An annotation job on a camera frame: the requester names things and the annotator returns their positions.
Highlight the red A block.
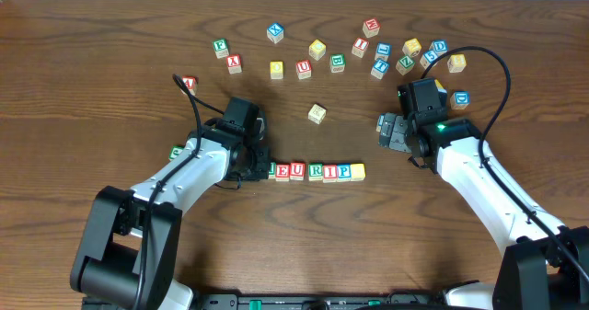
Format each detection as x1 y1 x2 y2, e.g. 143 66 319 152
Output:
181 76 198 96

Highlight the blue X block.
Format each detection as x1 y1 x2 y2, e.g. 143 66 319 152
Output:
267 23 284 44

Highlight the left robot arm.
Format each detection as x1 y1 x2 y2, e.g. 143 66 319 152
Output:
70 98 271 309

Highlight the blue 5 block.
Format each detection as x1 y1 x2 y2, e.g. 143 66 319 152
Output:
420 50 438 69

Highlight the blue P block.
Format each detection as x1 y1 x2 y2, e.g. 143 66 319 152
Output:
337 164 352 182

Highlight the yellow block centre left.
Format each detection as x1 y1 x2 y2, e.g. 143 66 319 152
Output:
270 61 284 80

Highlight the red H block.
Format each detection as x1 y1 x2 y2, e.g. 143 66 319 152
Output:
363 17 381 38

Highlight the green J block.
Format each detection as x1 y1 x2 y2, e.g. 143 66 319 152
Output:
168 146 184 161

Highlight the blue d block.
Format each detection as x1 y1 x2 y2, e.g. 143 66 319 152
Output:
429 40 448 56
450 91 470 110

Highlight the plain K block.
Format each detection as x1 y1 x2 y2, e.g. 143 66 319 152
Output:
307 104 327 124

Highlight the green N block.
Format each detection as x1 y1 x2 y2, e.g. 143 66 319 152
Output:
268 162 276 179

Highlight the green F block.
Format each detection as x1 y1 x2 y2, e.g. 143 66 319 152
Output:
213 38 229 59

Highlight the yellow block top right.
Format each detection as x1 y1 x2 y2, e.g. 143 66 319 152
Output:
402 38 422 58

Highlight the blue L block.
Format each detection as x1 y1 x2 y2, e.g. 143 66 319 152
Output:
375 42 392 62

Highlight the yellow S block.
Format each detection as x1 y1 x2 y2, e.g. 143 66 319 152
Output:
350 163 366 181

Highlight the yellow block top centre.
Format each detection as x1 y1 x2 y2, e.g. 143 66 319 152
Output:
308 39 327 61

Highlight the red E block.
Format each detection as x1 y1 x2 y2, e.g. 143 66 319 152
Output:
275 164 290 181

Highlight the yellow K block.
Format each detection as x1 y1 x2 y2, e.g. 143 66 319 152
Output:
434 79 446 93

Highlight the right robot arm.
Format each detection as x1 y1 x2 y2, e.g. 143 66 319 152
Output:
378 78 588 309

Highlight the yellow B block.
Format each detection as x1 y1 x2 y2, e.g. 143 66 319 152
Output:
447 53 467 73

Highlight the blue T block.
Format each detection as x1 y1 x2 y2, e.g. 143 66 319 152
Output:
371 59 390 80

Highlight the blue D block upper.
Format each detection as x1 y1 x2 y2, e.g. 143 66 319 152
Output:
429 40 448 56

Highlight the blue D block lower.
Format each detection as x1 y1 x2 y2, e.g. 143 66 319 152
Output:
450 91 470 110

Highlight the green R block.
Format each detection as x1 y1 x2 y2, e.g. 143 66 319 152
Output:
307 163 324 181

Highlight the red i block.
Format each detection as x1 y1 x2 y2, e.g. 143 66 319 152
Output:
322 165 338 183
352 38 369 58

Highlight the blue 2 block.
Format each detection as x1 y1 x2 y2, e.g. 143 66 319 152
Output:
376 114 384 132

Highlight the red u block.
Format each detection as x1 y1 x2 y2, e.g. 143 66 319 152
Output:
289 162 306 180
295 60 312 80

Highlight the green B block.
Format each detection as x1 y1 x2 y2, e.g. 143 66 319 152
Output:
329 53 346 73

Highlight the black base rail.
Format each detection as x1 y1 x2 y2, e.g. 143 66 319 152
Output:
82 293 461 310

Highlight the green Z block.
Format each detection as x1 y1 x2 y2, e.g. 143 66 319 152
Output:
396 55 415 75

